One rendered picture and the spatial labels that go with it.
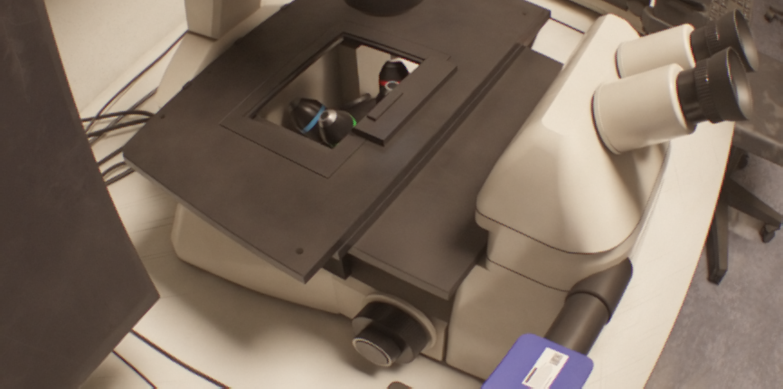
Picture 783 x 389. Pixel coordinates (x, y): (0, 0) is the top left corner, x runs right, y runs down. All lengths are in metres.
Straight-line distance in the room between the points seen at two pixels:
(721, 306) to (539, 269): 1.30
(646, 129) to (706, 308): 1.32
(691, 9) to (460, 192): 0.45
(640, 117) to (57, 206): 0.36
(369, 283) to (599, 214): 0.26
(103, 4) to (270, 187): 0.56
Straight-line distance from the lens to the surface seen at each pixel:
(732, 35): 0.44
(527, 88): 0.63
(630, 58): 0.48
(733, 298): 1.77
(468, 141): 0.57
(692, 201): 0.84
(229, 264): 0.71
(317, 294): 0.68
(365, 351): 0.61
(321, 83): 0.70
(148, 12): 1.08
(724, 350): 1.67
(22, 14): 0.37
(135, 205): 0.85
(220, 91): 0.62
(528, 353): 0.43
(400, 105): 0.56
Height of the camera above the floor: 1.33
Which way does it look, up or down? 45 degrees down
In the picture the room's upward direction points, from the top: 6 degrees counter-clockwise
